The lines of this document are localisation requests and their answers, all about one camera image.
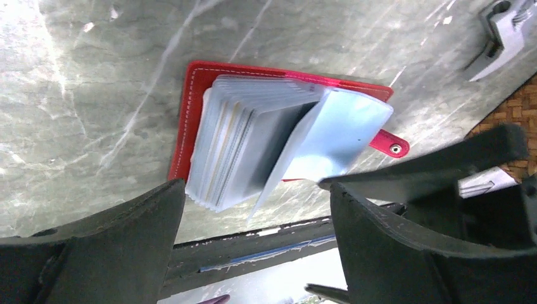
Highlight white cards stack in basket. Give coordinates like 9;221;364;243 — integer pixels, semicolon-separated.
458;167;518;198

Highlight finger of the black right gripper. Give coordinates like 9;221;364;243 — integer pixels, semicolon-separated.
319;123;529;203

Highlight brown woven divided basket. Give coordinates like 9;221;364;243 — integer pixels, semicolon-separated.
464;75;537;183

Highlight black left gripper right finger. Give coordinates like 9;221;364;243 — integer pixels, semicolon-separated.
331;184;536;303

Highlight red handled adjustable wrench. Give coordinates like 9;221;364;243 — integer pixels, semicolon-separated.
464;0;536;82

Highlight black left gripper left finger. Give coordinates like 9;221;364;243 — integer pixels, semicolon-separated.
1;179;185;303

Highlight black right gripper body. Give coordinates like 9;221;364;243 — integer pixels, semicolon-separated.
403;175;536;250

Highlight red card holder wallet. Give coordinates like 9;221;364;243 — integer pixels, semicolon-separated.
168;60;410;212

